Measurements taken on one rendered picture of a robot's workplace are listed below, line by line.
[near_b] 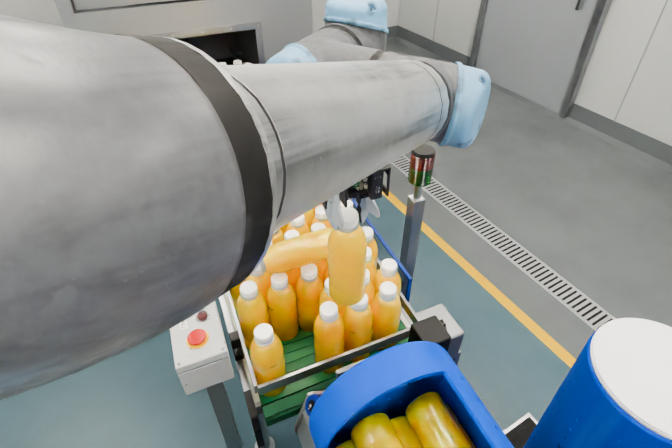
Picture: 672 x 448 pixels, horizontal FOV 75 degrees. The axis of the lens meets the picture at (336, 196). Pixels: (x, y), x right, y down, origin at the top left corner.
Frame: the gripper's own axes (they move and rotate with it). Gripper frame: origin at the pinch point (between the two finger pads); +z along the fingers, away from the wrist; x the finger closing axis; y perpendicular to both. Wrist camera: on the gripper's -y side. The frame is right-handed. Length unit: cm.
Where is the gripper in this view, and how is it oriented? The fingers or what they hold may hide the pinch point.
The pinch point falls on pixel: (347, 217)
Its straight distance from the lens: 74.0
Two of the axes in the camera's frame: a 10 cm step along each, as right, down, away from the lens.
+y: 3.8, 5.7, -7.3
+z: 0.1, 7.9, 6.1
